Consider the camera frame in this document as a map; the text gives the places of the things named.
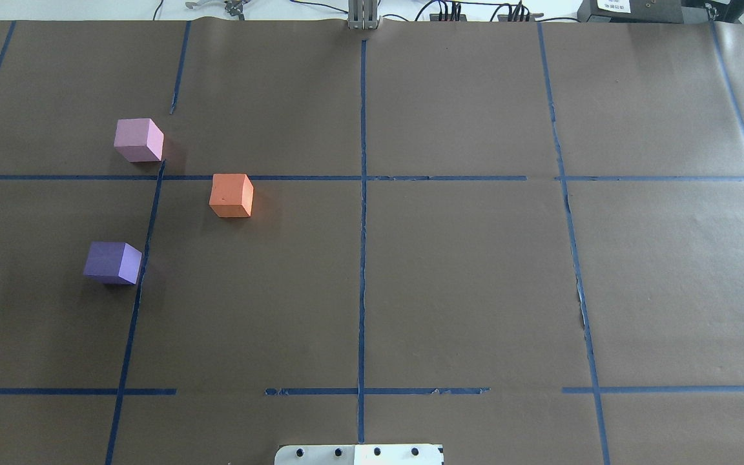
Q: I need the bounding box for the orange foam cube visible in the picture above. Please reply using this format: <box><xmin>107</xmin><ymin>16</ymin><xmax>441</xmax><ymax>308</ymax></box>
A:
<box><xmin>209</xmin><ymin>173</ymin><xmax>254</xmax><ymax>218</ymax></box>

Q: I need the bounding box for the pink foam cube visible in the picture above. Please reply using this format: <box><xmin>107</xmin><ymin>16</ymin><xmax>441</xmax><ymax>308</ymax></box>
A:
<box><xmin>113</xmin><ymin>118</ymin><xmax>165</xmax><ymax>163</ymax></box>

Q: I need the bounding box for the purple foam cube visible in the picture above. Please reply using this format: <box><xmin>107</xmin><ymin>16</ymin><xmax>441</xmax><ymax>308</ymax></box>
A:
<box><xmin>83</xmin><ymin>242</ymin><xmax>143</xmax><ymax>285</ymax></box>

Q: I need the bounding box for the black box device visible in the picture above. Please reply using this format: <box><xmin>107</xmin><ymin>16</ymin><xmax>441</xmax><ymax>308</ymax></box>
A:
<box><xmin>577</xmin><ymin>0</ymin><xmax>684</xmax><ymax>24</ymax></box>

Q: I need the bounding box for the grey aluminium frame post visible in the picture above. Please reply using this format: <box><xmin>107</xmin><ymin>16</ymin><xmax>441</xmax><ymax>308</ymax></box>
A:
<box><xmin>347</xmin><ymin>0</ymin><xmax>380</xmax><ymax>30</ymax></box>

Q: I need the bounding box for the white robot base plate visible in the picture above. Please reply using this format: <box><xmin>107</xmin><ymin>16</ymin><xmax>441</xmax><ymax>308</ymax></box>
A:
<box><xmin>274</xmin><ymin>444</ymin><xmax>445</xmax><ymax>464</ymax></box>

